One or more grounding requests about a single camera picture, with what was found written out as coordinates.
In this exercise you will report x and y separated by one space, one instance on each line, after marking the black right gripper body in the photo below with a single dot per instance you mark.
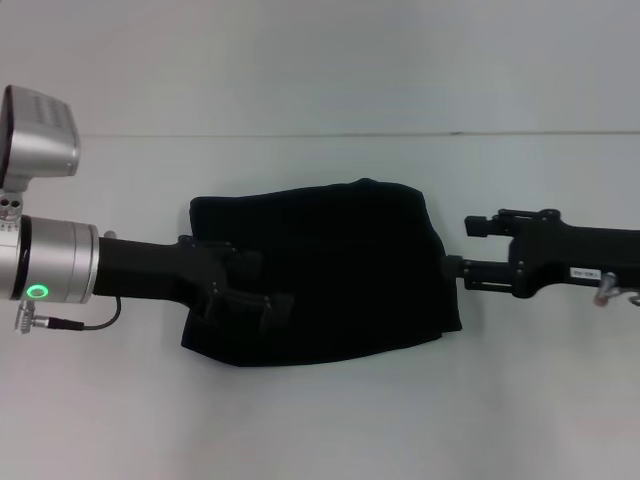
570 260

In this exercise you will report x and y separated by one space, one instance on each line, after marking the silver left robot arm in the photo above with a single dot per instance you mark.
50 260

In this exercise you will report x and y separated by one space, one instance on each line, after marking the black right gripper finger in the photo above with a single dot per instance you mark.
480 275
492 225

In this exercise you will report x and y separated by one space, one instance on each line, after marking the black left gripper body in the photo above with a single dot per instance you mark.
155 270

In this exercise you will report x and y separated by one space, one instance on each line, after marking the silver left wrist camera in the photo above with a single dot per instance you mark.
35 140

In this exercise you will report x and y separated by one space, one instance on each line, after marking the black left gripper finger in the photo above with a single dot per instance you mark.
270 305
245 260

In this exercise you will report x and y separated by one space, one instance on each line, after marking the black shirt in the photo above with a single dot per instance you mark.
340 270

